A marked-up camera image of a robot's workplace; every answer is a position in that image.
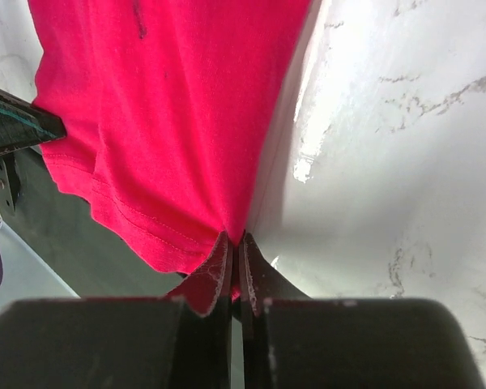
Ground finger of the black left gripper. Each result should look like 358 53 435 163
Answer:
0 89 66 156

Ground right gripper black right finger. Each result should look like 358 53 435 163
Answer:
238 233 309 316

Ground crimson pink t-shirt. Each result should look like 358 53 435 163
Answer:
28 1 310 275

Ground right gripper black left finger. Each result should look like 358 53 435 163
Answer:
165 232 232 317

